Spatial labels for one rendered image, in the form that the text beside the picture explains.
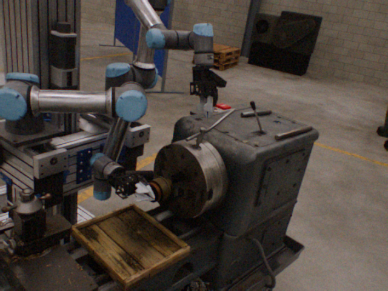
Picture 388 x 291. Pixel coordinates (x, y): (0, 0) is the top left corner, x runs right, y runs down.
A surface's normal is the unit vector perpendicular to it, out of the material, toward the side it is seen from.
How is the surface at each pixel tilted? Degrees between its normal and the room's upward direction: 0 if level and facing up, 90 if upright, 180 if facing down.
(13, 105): 91
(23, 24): 90
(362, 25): 90
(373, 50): 90
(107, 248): 0
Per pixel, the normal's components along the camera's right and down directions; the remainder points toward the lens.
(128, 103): 0.28, 0.43
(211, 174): 0.66, -0.18
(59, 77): -0.60, 0.26
